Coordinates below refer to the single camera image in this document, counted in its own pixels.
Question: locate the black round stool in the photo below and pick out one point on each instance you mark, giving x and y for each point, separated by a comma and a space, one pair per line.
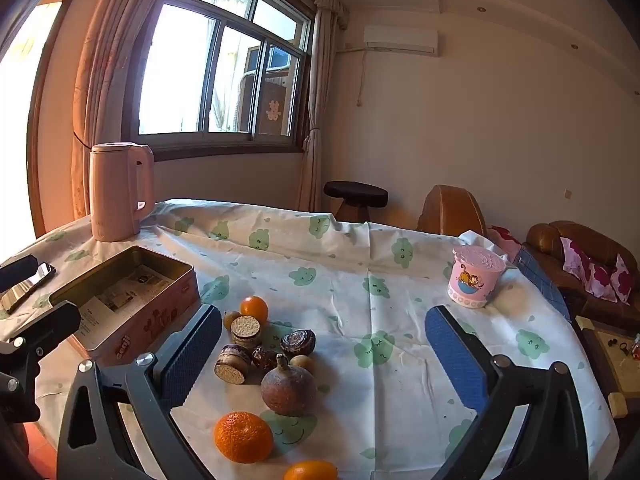
355, 192

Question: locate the white green-print tablecloth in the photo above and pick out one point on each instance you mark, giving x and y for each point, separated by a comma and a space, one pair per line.
350, 310

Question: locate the pink tin box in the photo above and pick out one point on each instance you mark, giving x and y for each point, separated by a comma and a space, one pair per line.
165, 305

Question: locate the printed paper leaflet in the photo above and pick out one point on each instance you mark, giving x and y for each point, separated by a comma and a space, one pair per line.
125, 295

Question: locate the wide beige curtain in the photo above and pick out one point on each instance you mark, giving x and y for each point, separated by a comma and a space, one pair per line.
105, 85

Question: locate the rough-skinned orange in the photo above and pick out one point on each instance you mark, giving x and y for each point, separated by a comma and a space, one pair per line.
243, 437

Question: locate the pink floral pillow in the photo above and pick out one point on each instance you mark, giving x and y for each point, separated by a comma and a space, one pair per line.
607, 280
575, 257

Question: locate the dark water chestnut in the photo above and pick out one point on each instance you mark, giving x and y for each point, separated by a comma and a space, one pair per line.
297, 342
263, 358

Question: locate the narrow beige curtain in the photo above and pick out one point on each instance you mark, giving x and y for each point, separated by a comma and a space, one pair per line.
320, 110

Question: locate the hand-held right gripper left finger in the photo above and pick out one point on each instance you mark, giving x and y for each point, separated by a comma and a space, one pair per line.
192, 355

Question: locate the brown leather sofa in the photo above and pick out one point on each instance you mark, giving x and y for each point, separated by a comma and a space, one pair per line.
545, 237

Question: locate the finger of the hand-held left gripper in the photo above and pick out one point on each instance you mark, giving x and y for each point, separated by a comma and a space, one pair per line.
50, 327
17, 272

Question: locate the small smooth orange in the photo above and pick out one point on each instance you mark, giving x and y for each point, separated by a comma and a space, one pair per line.
255, 308

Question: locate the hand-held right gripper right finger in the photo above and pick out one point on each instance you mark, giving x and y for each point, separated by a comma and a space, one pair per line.
455, 355

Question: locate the white air conditioner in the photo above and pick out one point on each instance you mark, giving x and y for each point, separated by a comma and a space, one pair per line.
400, 40

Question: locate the smartphone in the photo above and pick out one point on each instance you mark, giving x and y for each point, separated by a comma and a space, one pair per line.
30, 285

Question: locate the red cloth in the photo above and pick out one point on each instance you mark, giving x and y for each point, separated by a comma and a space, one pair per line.
505, 242

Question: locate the pink electric kettle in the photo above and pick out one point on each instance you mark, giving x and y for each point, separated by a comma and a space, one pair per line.
115, 195

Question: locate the blue plaid cloth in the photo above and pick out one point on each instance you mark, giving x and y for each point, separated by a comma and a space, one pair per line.
540, 275

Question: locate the pink cartoon cup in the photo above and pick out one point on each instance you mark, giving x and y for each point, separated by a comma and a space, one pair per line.
472, 280

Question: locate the sliding window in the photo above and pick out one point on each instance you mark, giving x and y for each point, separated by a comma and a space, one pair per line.
175, 70

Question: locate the low wooden table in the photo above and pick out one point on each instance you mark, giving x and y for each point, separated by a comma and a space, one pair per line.
610, 360

